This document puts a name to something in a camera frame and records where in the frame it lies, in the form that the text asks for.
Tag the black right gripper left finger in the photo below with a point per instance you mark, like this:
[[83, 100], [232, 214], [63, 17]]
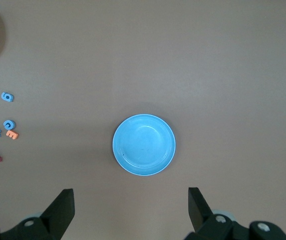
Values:
[[45, 225]]

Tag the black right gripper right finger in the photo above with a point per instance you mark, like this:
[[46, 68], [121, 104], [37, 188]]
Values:
[[215, 227]]

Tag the blue letter C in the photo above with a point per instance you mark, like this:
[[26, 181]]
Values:
[[5, 125]]

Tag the blue digit six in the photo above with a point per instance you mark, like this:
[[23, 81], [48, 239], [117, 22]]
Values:
[[6, 97]]

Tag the orange letter E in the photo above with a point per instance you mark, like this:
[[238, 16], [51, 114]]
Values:
[[12, 135]]

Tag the blue plate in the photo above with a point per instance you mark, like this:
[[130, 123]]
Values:
[[144, 145]]

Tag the brown table cover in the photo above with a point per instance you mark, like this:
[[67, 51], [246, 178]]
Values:
[[208, 75]]

